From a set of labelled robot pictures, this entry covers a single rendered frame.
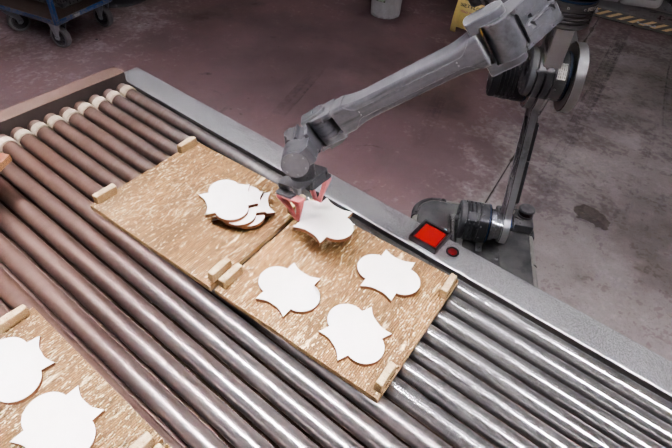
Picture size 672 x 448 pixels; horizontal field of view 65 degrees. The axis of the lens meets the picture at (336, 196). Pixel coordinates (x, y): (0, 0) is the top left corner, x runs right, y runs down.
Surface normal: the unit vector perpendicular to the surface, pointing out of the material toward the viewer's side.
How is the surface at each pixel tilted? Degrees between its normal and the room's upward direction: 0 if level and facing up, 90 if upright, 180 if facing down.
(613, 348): 0
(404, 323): 0
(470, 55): 90
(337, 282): 0
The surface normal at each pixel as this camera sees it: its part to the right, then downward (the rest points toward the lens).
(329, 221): 0.10, -0.73
